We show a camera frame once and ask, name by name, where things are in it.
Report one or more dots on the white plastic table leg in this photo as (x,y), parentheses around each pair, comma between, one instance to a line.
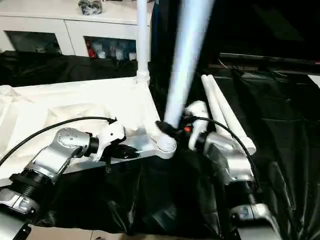
(187,62)
(143,37)
(232,117)
(215,105)

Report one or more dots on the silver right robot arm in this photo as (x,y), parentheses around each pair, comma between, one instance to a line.
(230,160)

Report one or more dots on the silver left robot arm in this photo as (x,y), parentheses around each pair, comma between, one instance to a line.
(57,152)

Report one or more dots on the black mat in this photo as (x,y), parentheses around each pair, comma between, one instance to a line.
(150,200)

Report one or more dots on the red packet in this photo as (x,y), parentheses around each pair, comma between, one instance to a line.
(90,50)

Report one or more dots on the long black bar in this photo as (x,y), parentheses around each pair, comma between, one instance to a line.
(270,59)

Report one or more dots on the black backdrop cloth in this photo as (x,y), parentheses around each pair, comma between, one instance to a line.
(262,25)

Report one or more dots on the white glass-door cabinet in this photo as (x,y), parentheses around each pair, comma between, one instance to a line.
(62,27)

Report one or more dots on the white flat board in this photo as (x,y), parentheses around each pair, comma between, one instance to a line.
(315,80)

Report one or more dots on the black and white bag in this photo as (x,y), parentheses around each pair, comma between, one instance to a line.
(90,7)

